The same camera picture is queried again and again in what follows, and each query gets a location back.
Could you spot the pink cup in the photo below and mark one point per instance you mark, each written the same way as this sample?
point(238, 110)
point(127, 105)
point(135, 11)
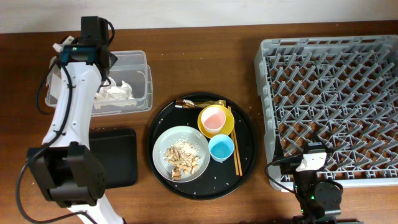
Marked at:
point(213, 119)

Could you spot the white tissue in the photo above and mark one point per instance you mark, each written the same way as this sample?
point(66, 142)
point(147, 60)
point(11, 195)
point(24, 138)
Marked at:
point(114, 95)

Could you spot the right wooden chopstick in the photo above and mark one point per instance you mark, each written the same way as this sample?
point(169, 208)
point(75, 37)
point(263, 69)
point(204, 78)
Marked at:
point(238, 157)

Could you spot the grey dishwasher rack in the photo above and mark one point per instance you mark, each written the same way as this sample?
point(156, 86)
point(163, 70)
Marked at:
point(342, 89)

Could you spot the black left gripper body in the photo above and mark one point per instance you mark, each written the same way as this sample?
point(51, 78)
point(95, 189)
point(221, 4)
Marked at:
point(114, 58)

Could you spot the black rectangular tray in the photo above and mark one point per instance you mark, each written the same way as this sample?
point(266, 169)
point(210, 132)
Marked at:
point(117, 151)

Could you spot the wooden chopstick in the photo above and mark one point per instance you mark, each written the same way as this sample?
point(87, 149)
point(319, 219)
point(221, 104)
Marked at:
point(234, 152)
point(238, 157)

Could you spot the grey plate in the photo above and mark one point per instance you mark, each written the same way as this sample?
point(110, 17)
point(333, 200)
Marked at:
point(168, 138)

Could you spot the gold snack wrapper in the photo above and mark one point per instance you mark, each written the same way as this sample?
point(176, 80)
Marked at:
point(189, 104)

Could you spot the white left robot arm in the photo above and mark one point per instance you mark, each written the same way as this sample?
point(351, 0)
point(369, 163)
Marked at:
point(64, 168)

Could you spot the peanut shells and rice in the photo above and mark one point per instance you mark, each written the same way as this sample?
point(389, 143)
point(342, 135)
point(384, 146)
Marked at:
point(183, 156)

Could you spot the left wooden chopstick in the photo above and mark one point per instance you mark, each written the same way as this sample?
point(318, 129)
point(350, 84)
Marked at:
point(234, 152)

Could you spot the clear plastic waste bin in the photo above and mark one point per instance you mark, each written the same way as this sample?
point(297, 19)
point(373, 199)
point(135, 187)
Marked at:
point(130, 67)

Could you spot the blue cup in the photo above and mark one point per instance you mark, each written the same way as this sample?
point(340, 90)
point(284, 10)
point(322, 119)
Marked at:
point(221, 147)

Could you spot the round black serving tray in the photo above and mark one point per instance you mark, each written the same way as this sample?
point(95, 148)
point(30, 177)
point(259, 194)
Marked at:
point(219, 178)

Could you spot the yellow bowl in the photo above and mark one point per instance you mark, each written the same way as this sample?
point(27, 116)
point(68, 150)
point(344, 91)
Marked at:
point(227, 128)

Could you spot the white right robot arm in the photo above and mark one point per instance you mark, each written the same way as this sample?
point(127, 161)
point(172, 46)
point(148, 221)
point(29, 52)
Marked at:
point(319, 199)

